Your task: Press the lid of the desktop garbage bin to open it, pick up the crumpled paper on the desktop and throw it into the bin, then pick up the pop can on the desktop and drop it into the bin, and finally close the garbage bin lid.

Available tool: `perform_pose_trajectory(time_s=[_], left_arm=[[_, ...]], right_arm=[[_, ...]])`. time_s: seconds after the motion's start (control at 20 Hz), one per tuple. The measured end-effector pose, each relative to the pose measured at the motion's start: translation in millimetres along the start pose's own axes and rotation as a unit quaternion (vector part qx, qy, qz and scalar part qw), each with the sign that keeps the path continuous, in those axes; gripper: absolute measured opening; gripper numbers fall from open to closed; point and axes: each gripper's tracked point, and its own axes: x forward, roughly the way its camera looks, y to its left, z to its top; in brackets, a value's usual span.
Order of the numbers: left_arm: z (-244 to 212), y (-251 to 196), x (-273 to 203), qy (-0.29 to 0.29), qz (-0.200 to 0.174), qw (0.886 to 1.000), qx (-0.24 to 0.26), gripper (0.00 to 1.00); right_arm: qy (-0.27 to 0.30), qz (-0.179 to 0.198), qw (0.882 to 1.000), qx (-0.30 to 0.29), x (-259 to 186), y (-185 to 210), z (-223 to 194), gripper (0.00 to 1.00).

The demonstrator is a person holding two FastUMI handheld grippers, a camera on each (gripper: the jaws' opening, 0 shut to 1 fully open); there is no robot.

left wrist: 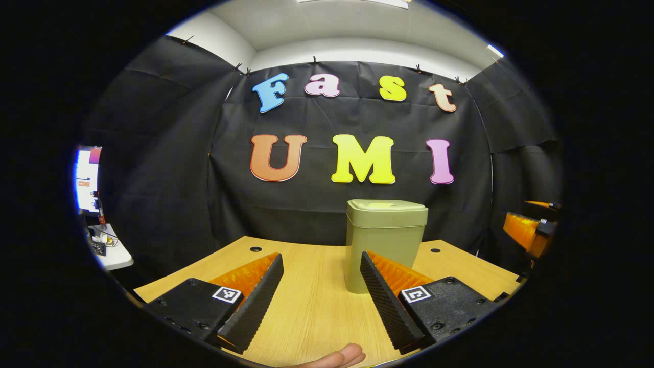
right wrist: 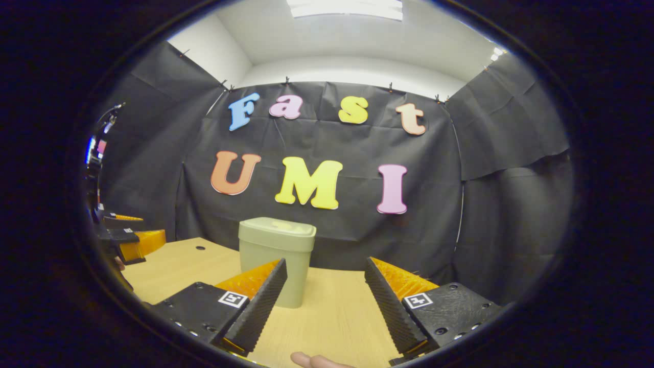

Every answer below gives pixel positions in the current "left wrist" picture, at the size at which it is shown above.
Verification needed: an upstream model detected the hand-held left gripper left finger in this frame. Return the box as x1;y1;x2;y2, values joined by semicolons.
145;252;285;354

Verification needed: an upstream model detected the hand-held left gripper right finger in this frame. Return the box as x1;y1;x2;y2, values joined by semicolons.
359;250;499;354

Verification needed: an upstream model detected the green desktop garbage bin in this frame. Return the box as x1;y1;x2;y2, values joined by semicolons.
343;199;429;294

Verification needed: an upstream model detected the wooden desktop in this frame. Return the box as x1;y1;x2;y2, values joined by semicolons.
134;236;522;368

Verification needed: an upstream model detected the black backdrop cloth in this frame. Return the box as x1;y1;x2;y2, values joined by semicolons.
82;35;563;287

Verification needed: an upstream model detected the white side table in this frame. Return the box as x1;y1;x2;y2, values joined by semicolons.
87;224;134;271

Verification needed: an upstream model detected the computer monitor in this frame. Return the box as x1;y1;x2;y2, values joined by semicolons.
75;146;103;215

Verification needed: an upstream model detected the row of small cloth clips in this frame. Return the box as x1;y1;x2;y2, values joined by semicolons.
181;35;500;85

